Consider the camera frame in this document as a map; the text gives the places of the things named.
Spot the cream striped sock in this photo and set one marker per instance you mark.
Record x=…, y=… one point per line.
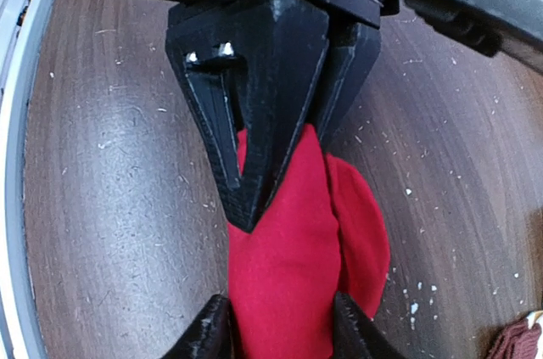
x=522, y=339

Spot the red sock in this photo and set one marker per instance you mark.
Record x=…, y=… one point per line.
x=323, y=233

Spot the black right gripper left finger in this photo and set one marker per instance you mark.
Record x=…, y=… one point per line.
x=248, y=71

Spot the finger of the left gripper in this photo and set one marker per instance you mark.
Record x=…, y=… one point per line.
x=208, y=336
x=354, y=334

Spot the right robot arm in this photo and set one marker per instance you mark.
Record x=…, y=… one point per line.
x=513, y=27

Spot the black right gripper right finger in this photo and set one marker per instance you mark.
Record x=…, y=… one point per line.
x=353, y=50

